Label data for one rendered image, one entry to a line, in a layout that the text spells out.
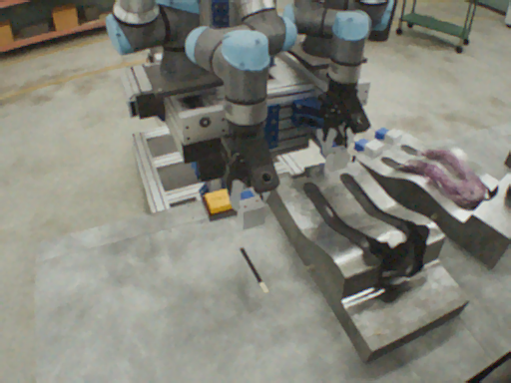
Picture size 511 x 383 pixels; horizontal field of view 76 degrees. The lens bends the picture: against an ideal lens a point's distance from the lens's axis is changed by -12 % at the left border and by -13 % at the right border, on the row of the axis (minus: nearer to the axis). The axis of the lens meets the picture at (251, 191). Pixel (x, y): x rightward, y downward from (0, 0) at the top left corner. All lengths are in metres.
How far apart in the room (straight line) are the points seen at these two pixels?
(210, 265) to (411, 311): 0.45
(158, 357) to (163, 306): 0.12
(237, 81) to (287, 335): 0.50
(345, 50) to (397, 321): 0.57
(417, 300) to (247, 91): 0.53
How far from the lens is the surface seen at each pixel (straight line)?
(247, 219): 0.79
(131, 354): 0.80
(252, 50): 0.60
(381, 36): 5.01
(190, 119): 1.03
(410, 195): 1.06
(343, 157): 0.99
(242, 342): 0.78
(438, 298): 0.84
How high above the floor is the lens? 1.50
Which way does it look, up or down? 41 degrees down
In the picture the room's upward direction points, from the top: straight up
